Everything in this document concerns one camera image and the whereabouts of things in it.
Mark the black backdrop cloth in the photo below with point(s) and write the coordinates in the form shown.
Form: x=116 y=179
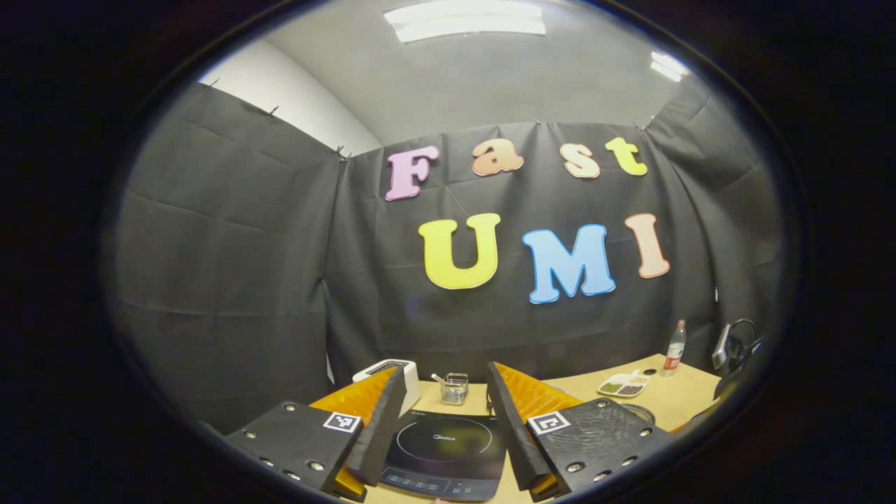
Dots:
x=245 y=280

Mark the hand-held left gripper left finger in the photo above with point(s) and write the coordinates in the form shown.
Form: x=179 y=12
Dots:
x=381 y=434

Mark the black induction cooktop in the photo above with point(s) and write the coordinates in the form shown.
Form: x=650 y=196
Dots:
x=441 y=462

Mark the small ceiling light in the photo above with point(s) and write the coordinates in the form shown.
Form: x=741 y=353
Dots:
x=668 y=65

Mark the clear plastic water bottle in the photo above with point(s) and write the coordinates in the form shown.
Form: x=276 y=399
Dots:
x=675 y=350

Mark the large ceiling light panel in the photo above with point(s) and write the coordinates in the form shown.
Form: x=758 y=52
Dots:
x=465 y=21

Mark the pink stick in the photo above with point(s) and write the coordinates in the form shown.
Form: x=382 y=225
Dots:
x=438 y=379

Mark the pile of dark red beans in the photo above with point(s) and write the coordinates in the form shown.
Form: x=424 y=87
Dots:
x=631 y=390

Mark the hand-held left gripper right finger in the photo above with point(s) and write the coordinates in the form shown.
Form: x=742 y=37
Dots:
x=514 y=434

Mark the white divided dish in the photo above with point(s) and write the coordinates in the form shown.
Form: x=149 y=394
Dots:
x=625 y=381

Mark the white toaster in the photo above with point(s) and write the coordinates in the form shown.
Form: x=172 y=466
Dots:
x=414 y=388

